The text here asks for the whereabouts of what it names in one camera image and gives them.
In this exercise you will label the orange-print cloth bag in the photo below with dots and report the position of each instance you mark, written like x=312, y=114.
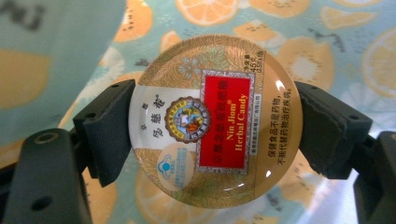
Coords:
x=280, y=37

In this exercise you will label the round golden candy tin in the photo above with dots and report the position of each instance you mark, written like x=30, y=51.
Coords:
x=224, y=124

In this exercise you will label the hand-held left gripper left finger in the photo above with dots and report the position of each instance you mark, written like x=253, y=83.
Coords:
x=107, y=130

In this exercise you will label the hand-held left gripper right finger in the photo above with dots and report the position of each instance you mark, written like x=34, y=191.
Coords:
x=330, y=130

